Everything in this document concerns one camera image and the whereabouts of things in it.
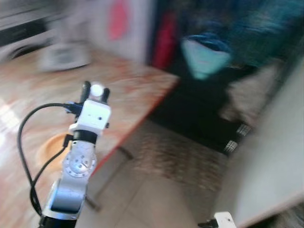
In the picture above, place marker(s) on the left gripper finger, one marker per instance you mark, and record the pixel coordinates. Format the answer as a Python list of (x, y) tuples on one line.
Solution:
[(85, 91), (105, 94)]

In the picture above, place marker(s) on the clear bottle white cap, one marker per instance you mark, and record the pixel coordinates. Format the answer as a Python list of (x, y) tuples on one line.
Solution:
[(97, 90)]

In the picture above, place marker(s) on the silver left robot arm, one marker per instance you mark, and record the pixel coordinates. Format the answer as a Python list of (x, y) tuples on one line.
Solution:
[(78, 161)]

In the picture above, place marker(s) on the white fridge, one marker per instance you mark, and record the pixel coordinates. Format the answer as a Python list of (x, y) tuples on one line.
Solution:
[(270, 156)]

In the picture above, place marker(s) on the orange marble pattern table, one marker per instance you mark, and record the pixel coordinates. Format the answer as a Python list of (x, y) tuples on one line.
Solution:
[(137, 85)]

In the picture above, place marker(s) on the white kitchen scale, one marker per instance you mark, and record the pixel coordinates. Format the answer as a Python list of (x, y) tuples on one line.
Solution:
[(64, 56)]

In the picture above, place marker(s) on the orange bowl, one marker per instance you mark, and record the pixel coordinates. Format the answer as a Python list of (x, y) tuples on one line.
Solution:
[(50, 149)]

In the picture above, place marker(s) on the white board red print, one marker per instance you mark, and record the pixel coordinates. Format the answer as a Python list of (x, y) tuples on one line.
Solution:
[(118, 19)]

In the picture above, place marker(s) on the red hanging cloth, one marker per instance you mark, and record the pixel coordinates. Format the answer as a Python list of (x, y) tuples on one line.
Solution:
[(165, 38)]

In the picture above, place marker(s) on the white appliance dark front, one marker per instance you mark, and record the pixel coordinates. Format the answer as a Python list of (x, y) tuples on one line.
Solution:
[(23, 33)]

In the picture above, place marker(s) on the brown patterned floor mat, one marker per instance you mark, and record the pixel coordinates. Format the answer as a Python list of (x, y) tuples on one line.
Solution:
[(180, 159)]

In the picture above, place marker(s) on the teal bag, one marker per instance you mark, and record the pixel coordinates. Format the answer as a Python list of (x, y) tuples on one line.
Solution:
[(205, 57)]

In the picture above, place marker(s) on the silver metal cylinder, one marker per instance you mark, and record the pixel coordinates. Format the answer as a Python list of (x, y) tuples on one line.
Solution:
[(243, 129), (230, 146)]

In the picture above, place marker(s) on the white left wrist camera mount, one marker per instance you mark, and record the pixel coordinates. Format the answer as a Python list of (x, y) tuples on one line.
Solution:
[(95, 116)]

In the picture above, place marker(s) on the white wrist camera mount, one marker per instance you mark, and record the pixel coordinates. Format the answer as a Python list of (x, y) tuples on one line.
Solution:
[(224, 221), (95, 116)]

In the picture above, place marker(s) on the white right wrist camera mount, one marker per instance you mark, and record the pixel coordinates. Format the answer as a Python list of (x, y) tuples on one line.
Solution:
[(224, 221)]

